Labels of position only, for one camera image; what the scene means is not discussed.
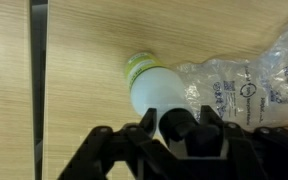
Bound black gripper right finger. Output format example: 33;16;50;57
197;104;288;180

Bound white spray bottle green label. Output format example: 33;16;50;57
123;50;218;158

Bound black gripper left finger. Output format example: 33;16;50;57
56;107;192;180

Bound long clear air pillow strip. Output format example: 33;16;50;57
174;13;288;129

